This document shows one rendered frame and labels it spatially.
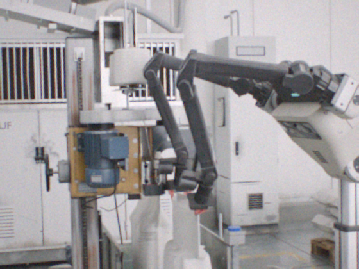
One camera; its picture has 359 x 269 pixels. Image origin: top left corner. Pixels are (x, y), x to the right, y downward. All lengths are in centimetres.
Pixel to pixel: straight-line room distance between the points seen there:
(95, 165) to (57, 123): 291
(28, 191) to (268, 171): 265
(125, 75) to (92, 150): 35
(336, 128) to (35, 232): 382
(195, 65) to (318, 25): 576
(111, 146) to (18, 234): 317
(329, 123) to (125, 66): 92
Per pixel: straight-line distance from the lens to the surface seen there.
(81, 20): 523
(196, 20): 611
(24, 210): 559
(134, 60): 264
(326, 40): 774
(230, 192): 665
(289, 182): 754
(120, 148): 258
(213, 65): 202
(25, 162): 554
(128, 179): 285
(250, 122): 665
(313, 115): 222
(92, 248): 294
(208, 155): 219
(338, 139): 226
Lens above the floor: 143
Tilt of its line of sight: 3 degrees down
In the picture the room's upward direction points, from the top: 1 degrees counter-clockwise
